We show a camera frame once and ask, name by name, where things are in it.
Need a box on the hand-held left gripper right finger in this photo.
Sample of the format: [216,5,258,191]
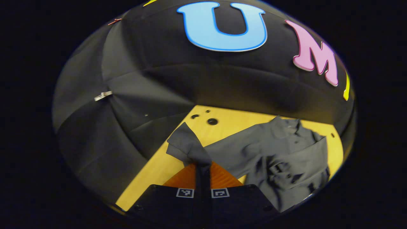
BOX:
[203,161,281,229]

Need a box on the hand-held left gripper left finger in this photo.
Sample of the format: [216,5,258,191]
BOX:
[127,163,204,229]

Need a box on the grey collared shirt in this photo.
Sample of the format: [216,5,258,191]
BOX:
[166,116,331,213]

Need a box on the black backdrop cloth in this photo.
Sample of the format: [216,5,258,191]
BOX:
[52,0,356,204]

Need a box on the small silver clip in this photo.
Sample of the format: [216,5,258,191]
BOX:
[94,91,113,101]

